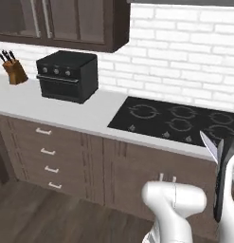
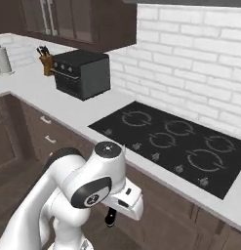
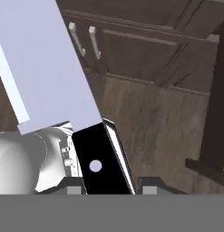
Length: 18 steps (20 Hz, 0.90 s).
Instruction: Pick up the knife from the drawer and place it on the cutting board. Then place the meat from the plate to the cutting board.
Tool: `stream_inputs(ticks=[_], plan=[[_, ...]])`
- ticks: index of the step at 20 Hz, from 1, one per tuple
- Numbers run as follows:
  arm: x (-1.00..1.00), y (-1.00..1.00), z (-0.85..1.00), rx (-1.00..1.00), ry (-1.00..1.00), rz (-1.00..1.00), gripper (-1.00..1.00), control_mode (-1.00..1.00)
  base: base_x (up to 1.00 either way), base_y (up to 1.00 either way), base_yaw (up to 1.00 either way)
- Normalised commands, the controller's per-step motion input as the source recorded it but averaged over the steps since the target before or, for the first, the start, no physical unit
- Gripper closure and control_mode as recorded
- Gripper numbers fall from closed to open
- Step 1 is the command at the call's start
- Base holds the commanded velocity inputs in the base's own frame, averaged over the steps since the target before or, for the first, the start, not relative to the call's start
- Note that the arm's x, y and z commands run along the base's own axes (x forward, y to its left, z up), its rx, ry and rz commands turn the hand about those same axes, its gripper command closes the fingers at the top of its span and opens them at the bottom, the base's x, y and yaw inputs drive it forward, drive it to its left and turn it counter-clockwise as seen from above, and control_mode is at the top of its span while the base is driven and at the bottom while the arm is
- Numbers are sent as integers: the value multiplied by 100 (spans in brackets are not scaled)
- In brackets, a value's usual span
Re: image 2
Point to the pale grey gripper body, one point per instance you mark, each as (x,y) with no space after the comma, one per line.
(135,208)

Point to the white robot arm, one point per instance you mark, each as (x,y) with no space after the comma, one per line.
(76,182)

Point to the dark brown drawer front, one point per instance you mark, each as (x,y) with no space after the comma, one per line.
(57,122)
(40,143)

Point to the wooden knife block with knives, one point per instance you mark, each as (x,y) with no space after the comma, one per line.
(47,63)

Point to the grey hob knob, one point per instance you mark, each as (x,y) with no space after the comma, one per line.
(203,181)
(155,156)
(179,168)
(108,132)
(136,146)

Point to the black hob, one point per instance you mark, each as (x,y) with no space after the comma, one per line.
(177,143)

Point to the dark brown corner cupboard door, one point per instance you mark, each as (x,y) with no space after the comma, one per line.
(11,130)

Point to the black toaster oven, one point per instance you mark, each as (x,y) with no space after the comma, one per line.
(83,73)

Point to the white paper towel roll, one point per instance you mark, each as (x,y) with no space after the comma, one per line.
(3,60)

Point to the dark brown wall cupboards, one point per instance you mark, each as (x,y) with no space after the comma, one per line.
(79,19)

